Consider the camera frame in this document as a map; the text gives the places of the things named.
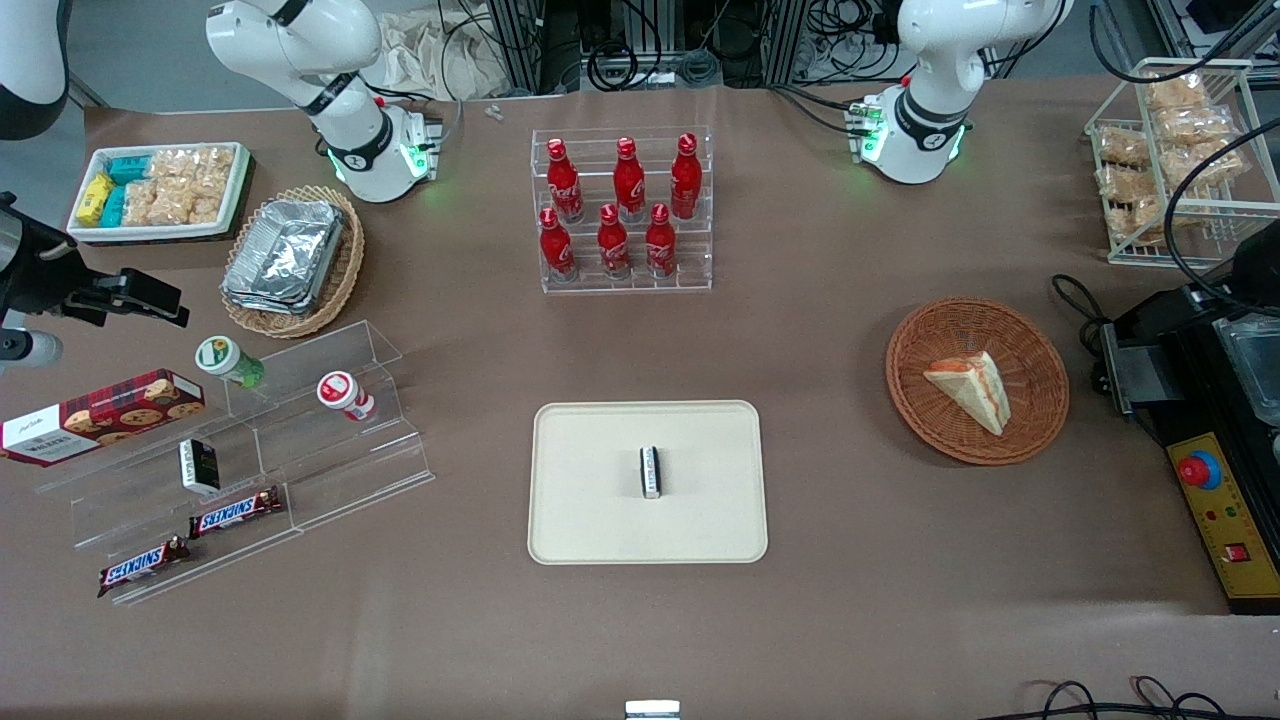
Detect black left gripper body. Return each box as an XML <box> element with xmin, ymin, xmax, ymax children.
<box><xmin>1234</xmin><ymin>220</ymin><xmax>1280</xmax><ymax>312</ymax></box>

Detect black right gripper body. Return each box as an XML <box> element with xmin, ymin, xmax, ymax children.
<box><xmin>0</xmin><ymin>190</ymin><xmax>96</xmax><ymax>336</ymax></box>

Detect triangle sandwich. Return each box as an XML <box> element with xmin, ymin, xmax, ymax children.
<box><xmin>922</xmin><ymin>350</ymin><xmax>1013</xmax><ymax>437</ymax></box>

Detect white rectangular snack tray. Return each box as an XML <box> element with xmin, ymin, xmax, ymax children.
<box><xmin>66</xmin><ymin>141</ymin><xmax>251</xmax><ymax>244</ymax></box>

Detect aluminium foil tray stack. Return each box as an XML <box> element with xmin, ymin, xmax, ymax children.
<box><xmin>222</xmin><ymin>198</ymin><xmax>346</xmax><ymax>316</ymax></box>

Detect oval light wicker basket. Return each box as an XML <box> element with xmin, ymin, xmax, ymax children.
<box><xmin>220</xmin><ymin>185</ymin><xmax>366</xmax><ymax>339</ymax></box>

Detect round brown wicker basket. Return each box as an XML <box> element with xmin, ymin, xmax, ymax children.
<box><xmin>885</xmin><ymin>297</ymin><xmax>1071</xmax><ymax>467</ymax></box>

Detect beige plastic tray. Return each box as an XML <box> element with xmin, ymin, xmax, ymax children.
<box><xmin>527</xmin><ymin>400</ymin><xmax>769</xmax><ymax>566</ymax></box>

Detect green lidded snack cup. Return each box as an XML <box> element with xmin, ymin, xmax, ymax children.
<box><xmin>195</xmin><ymin>335</ymin><xmax>266</xmax><ymax>389</ymax></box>

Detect yellow snack packet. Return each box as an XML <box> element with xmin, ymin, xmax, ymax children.
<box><xmin>76</xmin><ymin>172</ymin><xmax>116</xmax><ymax>227</ymax></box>

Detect rice cracker bag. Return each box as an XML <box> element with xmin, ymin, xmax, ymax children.
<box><xmin>160</xmin><ymin>182</ymin><xmax>227</xmax><ymax>226</ymax></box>
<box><xmin>122</xmin><ymin>180</ymin><xmax>166</xmax><ymax>227</ymax></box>
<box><xmin>148</xmin><ymin>146</ymin><xmax>237</xmax><ymax>191</ymax></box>

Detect red plaid cookie box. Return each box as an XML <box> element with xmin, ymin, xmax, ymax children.
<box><xmin>0</xmin><ymin>368</ymin><xmax>206</xmax><ymax>468</ymax></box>

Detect fried snack bag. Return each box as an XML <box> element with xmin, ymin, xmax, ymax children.
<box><xmin>1097</xmin><ymin>165</ymin><xmax>1161</xmax><ymax>202</ymax></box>
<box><xmin>1105</xmin><ymin>196</ymin><xmax>1167</xmax><ymax>242</ymax></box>
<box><xmin>1155</xmin><ymin>105</ymin><xmax>1237</xmax><ymax>147</ymax></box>
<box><xmin>1145</xmin><ymin>75</ymin><xmax>1208</xmax><ymax>112</ymax></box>
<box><xmin>1165</xmin><ymin>140</ymin><xmax>1247</xmax><ymax>187</ymax></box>
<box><xmin>1097</xmin><ymin>128</ymin><xmax>1151</xmax><ymax>167</ymax></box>

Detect black machine with yellow panel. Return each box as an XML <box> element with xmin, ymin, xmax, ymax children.
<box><xmin>1100</xmin><ymin>285</ymin><xmax>1280</xmax><ymax>616</ymax></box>

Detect red lidded snack cup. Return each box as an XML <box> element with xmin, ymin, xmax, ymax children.
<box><xmin>316</xmin><ymin>371</ymin><xmax>376</xmax><ymax>422</ymax></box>

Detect Snickers chocolate bar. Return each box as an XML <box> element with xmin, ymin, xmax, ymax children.
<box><xmin>188</xmin><ymin>486</ymin><xmax>284</xmax><ymax>539</ymax></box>
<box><xmin>97</xmin><ymin>536</ymin><xmax>191</xmax><ymax>599</ymax></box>

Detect clear acrylic step shelf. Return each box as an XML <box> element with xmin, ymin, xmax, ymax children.
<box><xmin>35</xmin><ymin>320</ymin><xmax>436</xmax><ymax>608</ymax></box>

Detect crumpled clear plastic sheet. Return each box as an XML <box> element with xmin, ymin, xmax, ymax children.
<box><xmin>372</xmin><ymin>8</ymin><xmax>508</xmax><ymax>102</ymax></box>

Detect red cola bottle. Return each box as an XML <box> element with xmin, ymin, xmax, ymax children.
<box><xmin>612</xmin><ymin>137</ymin><xmax>647</xmax><ymax>223</ymax></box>
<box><xmin>645</xmin><ymin>203</ymin><xmax>678</xmax><ymax>280</ymax></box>
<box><xmin>539</xmin><ymin>207</ymin><xmax>576</xmax><ymax>283</ymax></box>
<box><xmin>597</xmin><ymin>204</ymin><xmax>631</xmax><ymax>281</ymax></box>
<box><xmin>670</xmin><ymin>133</ymin><xmax>703</xmax><ymax>221</ymax></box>
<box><xmin>546</xmin><ymin>137</ymin><xmax>584</xmax><ymax>223</ymax></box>

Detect clear acrylic bottle rack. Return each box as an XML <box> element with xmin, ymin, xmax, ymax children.
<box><xmin>530</xmin><ymin>126</ymin><xmax>714</xmax><ymax>295</ymax></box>

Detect white wire rack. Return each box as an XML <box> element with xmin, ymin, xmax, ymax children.
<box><xmin>1085</xmin><ymin>57</ymin><xmax>1280</xmax><ymax>267</ymax></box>

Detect black hanging cable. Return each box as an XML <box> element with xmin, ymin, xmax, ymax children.
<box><xmin>1162</xmin><ymin>118</ymin><xmax>1280</xmax><ymax>301</ymax></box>

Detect black machine power cable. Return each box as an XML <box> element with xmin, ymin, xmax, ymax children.
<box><xmin>1050</xmin><ymin>273</ymin><xmax>1113</xmax><ymax>396</ymax></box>

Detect aluminium frame rack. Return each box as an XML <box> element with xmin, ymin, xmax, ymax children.
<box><xmin>485</xmin><ymin>0</ymin><xmax>863</xmax><ymax>93</ymax></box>

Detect black cable bundle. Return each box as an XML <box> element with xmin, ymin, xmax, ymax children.
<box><xmin>1005</xmin><ymin>677</ymin><xmax>1280</xmax><ymax>720</ymax></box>

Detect black arm base cables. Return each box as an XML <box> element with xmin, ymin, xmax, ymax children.
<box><xmin>768</xmin><ymin>83</ymin><xmax>873</xmax><ymax>137</ymax></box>

